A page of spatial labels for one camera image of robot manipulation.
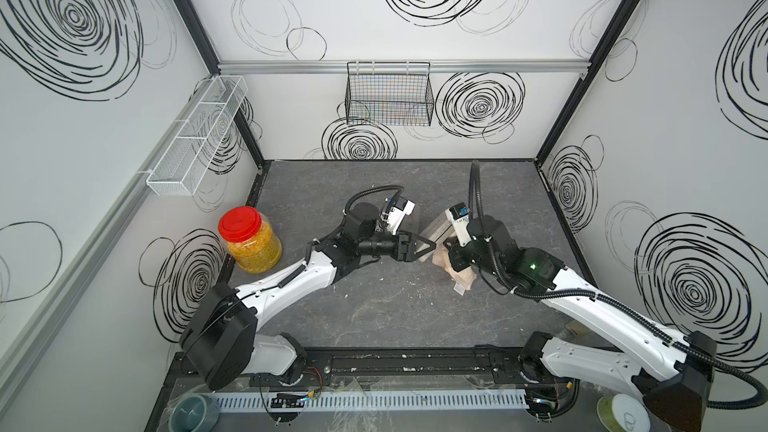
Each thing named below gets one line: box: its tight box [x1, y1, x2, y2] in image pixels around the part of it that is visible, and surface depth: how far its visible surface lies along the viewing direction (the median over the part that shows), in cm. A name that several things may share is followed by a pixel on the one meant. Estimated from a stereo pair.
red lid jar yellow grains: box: [218, 206, 283, 274], surface depth 84 cm
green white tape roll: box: [597, 394, 652, 432], surface depth 65 cm
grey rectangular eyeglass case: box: [416, 211, 455, 262], surface depth 71 cm
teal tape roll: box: [169, 394, 219, 432], surface depth 66 cm
